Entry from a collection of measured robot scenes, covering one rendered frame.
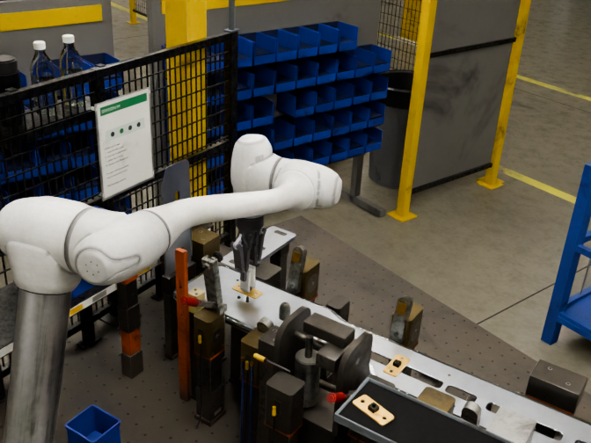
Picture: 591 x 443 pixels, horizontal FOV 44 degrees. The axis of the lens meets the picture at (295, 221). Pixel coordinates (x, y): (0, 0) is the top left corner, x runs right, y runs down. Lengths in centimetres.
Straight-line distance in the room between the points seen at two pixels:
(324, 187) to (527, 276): 276
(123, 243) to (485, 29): 376
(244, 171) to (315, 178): 19
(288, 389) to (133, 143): 102
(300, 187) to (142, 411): 83
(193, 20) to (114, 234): 126
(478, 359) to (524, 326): 150
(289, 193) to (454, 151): 336
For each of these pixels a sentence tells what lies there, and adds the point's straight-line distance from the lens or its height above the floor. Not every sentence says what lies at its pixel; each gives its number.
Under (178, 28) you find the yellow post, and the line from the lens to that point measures 251.
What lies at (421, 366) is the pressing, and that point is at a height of 100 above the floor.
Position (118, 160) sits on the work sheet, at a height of 126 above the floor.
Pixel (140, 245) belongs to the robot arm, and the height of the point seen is 148.
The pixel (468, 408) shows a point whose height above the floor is 110.
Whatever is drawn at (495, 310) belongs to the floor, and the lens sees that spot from 402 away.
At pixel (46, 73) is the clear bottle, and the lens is 215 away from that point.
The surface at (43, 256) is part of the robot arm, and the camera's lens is 144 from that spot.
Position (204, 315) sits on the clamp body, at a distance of 192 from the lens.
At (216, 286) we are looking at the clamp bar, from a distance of 188.
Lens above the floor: 216
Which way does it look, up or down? 28 degrees down
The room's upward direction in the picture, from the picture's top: 3 degrees clockwise
